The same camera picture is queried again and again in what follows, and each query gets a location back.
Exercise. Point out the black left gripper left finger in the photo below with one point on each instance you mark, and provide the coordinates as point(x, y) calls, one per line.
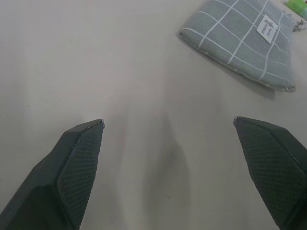
point(48, 187)

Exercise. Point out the green object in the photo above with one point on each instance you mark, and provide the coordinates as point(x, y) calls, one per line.
point(298, 6)

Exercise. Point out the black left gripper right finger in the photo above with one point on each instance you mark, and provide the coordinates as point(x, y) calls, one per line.
point(275, 167)

